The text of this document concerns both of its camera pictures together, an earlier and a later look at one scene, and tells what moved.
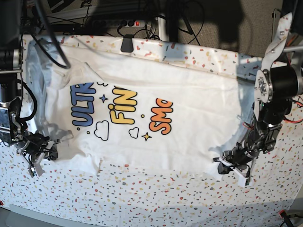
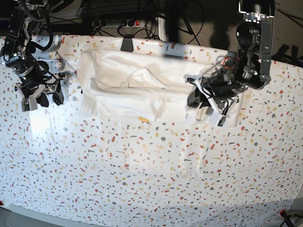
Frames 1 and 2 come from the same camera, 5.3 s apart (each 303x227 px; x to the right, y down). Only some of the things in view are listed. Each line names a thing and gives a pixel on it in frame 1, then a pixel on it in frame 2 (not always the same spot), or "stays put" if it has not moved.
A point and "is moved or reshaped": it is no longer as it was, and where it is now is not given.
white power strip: x=99 y=24 stays put
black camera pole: x=173 y=7 stays put
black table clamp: x=127 y=45 stays put
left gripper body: x=39 y=147 -> x=31 y=90
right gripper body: x=238 y=161 -> x=221 y=98
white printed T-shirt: x=102 y=111 is moved or reshaped
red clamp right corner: x=283 y=213 stays put
